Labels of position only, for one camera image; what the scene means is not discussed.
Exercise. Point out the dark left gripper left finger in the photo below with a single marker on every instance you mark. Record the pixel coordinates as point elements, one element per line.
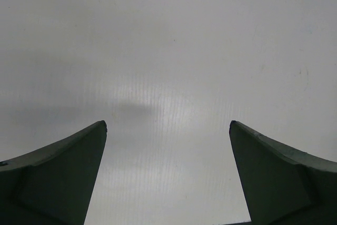
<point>53,184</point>

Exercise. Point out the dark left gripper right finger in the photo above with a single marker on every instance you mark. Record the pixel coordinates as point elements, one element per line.
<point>281,184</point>

